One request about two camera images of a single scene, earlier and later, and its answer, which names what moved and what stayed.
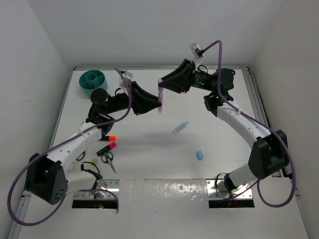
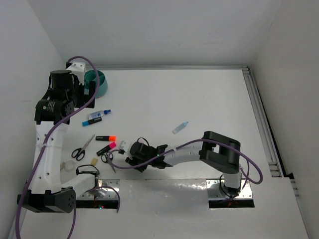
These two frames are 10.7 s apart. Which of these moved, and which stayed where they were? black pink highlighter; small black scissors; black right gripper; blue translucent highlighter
Moved: black right gripper
Stayed: black pink highlighter; blue translucent highlighter; small black scissors
